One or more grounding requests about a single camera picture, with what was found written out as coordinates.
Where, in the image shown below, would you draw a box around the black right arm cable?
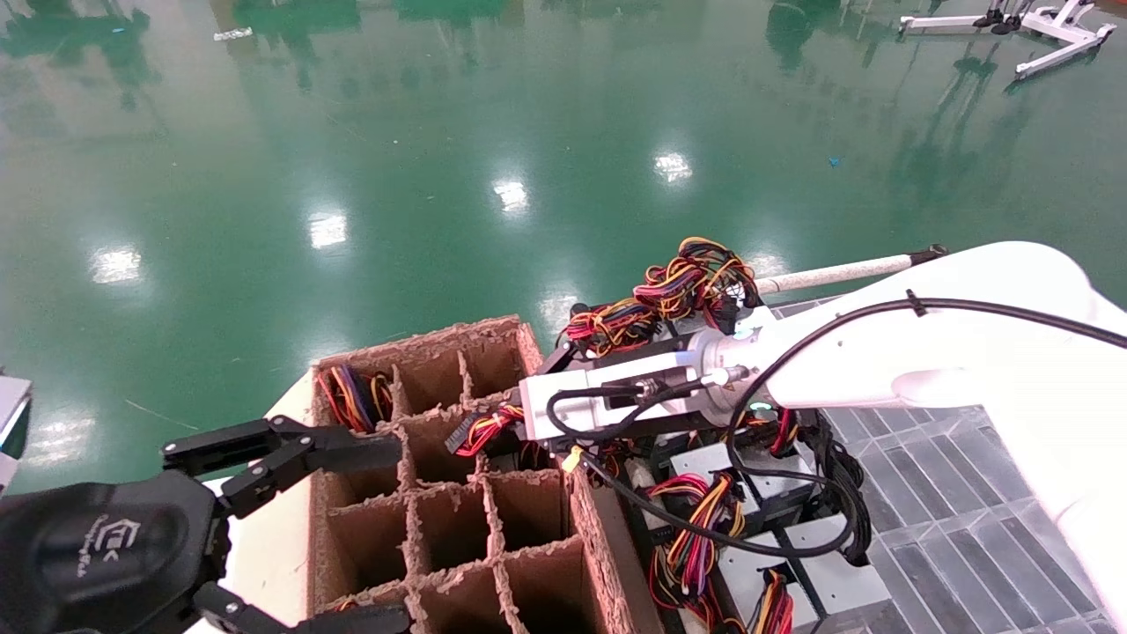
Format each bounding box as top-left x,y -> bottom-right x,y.
546,295 -> 1127,560

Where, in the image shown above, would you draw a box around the clear ribbed shelf panel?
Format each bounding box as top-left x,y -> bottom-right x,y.
766,299 -> 1112,634

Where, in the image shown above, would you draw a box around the brown cardboard box with dividers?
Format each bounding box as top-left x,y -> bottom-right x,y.
304,315 -> 666,634

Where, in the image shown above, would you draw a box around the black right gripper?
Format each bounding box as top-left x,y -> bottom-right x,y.
537,330 -> 736,439

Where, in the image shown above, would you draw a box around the white rack tube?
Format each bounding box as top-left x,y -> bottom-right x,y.
755,254 -> 921,296

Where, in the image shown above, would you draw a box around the wires inside box cell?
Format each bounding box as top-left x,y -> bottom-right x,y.
315,364 -> 394,434

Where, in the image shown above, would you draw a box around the white floor stand frame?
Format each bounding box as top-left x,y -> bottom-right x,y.
898,0 -> 1117,80

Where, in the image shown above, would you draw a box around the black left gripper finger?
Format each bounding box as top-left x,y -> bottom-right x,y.
161,417 -> 404,519

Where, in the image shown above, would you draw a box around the grey power supply with wires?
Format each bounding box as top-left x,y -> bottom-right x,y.
747,407 -> 824,522
559,298 -> 661,353
647,443 -> 760,617
782,414 -> 892,619
715,531 -> 824,634
632,236 -> 762,335
446,403 -> 531,457

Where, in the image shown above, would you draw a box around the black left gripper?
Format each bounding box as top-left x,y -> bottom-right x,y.
0,469 -> 413,634

